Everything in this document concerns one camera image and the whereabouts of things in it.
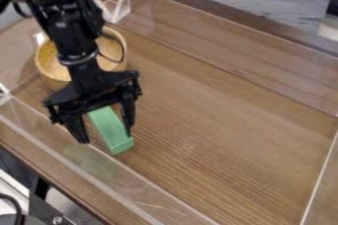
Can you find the brown wooden bowl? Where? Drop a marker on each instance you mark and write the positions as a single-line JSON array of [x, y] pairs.
[[112, 58]]

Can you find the black table leg bracket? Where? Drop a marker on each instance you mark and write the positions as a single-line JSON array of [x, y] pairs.
[[39, 207]]

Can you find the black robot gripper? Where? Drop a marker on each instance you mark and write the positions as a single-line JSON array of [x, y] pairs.
[[93, 89]]

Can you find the clear acrylic triangular bracket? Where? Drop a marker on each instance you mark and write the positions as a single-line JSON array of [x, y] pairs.
[[116, 10]]

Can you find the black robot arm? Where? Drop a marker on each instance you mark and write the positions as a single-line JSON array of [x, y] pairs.
[[73, 22]]

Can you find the clear acrylic tray wall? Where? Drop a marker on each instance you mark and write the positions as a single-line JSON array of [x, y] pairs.
[[237, 125]]

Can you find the green rectangular block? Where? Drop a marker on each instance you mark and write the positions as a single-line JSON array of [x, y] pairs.
[[112, 130]]

